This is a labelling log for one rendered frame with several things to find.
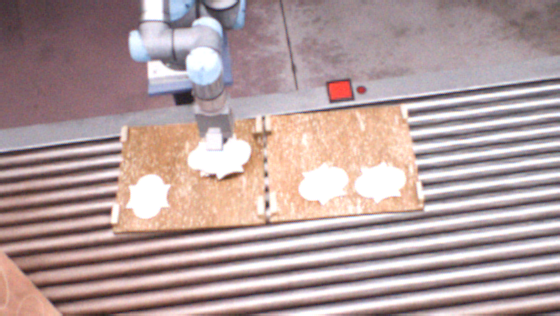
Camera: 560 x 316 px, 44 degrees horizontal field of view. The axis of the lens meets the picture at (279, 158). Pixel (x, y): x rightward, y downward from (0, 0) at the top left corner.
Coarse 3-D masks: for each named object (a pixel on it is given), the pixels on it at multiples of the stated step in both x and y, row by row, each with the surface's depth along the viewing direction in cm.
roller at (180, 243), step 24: (504, 192) 188; (528, 192) 187; (552, 192) 187; (384, 216) 186; (408, 216) 187; (432, 216) 188; (168, 240) 186; (192, 240) 186; (216, 240) 186; (240, 240) 186; (24, 264) 185; (48, 264) 185; (72, 264) 186
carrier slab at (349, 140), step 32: (288, 128) 202; (320, 128) 202; (352, 128) 201; (384, 128) 200; (288, 160) 196; (320, 160) 195; (352, 160) 195; (384, 160) 194; (288, 192) 190; (352, 192) 189
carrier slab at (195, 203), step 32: (160, 128) 205; (192, 128) 205; (128, 160) 200; (160, 160) 199; (256, 160) 197; (128, 192) 194; (192, 192) 192; (224, 192) 192; (256, 192) 191; (128, 224) 188; (160, 224) 187; (192, 224) 187; (224, 224) 186; (256, 224) 186
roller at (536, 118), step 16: (528, 112) 203; (544, 112) 202; (416, 128) 202; (432, 128) 201; (448, 128) 201; (464, 128) 201; (480, 128) 201; (496, 128) 201; (512, 128) 202; (64, 176) 200; (80, 176) 200; (96, 176) 200; (112, 176) 200; (0, 192) 199; (16, 192) 200; (32, 192) 200
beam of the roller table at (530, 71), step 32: (512, 64) 213; (544, 64) 212; (256, 96) 213; (288, 96) 212; (320, 96) 211; (384, 96) 209; (416, 96) 209; (32, 128) 211; (64, 128) 210; (96, 128) 210
